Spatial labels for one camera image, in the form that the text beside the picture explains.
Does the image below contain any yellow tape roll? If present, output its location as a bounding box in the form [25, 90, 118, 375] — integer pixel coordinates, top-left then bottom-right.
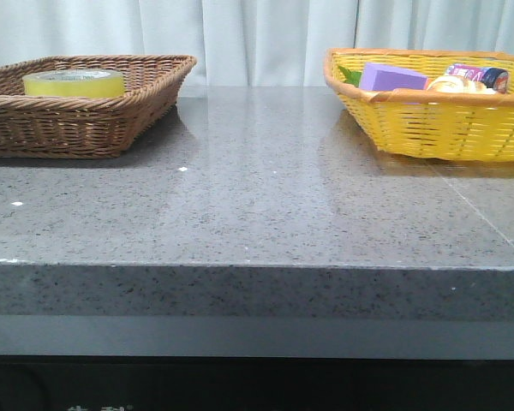
[22, 68, 125, 98]

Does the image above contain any orange toy carrot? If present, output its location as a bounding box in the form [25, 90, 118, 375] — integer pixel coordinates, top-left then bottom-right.
[338, 65, 362, 87]

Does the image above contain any white curtain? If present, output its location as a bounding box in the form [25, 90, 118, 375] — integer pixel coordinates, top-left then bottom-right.
[0, 1, 514, 86]

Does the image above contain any purple foam cube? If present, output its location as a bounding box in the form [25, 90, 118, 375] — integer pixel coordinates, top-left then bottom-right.
[359, 63, 428, 91]

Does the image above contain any bread roll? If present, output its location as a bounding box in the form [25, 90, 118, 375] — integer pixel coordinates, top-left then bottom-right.
[426, 75, 497, 94]

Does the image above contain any yellow woven basket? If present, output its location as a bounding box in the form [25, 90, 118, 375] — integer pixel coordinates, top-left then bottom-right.
[323, 48, 514, 162]

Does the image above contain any brown wicker basket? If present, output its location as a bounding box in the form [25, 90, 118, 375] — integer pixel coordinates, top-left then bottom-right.
[0, 55, 197, 158]

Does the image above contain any purple labelled can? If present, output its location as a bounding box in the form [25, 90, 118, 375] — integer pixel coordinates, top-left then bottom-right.
[445, 63, 510, 93]

